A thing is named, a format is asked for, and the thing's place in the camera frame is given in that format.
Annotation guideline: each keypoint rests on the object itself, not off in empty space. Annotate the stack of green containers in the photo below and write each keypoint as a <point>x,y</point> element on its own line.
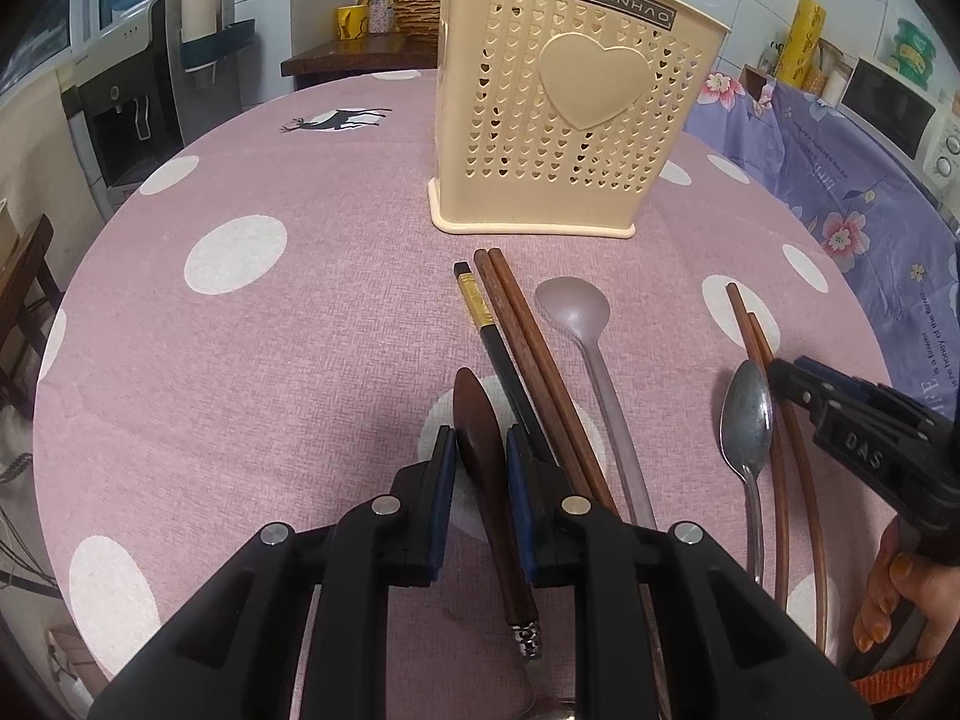
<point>913,51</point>

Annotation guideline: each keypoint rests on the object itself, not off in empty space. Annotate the dark wooden side table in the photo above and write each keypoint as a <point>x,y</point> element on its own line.
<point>352,56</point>

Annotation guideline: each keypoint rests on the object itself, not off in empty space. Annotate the small patterned bottle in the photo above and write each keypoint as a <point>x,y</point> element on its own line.
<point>381,13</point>

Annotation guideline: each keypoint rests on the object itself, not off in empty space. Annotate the pink polka dot tablecloth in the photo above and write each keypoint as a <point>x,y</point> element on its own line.
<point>300,352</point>

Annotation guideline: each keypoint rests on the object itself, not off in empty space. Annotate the metal spoon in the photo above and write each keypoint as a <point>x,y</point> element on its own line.
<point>746,414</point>

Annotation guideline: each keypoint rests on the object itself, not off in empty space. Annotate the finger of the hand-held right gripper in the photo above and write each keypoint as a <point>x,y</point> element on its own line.
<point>821,371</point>
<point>791,386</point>

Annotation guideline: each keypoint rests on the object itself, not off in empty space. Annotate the yellow wrap roll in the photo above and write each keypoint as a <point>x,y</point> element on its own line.
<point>801,41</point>

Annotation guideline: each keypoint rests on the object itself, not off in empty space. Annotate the beige perforated utensil holder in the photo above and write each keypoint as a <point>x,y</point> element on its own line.
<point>510,127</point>

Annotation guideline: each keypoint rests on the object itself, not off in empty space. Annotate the white microwave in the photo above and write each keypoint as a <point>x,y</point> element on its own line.
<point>889,106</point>

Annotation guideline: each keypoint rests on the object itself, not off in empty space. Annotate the dark teal cup holder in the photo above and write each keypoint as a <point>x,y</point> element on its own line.
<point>217,45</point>

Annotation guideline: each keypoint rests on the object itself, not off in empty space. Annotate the water dispenser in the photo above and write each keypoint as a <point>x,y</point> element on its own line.
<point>120,127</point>

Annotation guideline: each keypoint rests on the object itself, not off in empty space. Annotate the wooden chair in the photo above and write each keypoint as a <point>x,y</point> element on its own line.
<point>30,292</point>

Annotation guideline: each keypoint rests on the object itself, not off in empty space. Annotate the yellow mug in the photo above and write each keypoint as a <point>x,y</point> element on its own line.
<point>351,22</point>

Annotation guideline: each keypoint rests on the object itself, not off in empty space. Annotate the purple floral cloth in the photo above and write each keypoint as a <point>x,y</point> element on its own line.
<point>862,187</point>

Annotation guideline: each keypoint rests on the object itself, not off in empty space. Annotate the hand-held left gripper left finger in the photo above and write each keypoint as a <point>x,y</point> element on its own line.
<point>444,496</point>

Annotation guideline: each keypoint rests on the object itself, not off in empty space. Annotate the person's right hand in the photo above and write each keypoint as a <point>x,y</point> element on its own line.
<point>889,600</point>

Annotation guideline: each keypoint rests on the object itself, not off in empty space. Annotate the reddish brown chopstick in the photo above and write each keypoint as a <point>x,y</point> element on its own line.
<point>772,420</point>
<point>806,465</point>

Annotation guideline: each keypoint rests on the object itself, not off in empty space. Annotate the wicker basket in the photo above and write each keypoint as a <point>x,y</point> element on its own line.
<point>418,11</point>

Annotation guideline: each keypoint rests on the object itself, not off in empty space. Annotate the grey plastic spoon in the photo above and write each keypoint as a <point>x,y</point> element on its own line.
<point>574,309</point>

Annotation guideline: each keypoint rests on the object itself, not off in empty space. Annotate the glass jar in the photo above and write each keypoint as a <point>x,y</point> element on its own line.
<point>835,82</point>

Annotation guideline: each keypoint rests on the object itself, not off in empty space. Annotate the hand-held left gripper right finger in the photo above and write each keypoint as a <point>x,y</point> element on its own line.
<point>519,511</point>

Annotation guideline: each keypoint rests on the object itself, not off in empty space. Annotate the small wooden box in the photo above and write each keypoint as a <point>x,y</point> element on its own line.
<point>756,79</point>

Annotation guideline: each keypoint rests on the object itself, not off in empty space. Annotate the black chopstick with gold band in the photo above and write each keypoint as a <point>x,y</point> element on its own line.
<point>489,330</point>

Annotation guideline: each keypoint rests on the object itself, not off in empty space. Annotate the stack of paper cups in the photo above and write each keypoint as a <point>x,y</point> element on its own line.
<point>204,4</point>

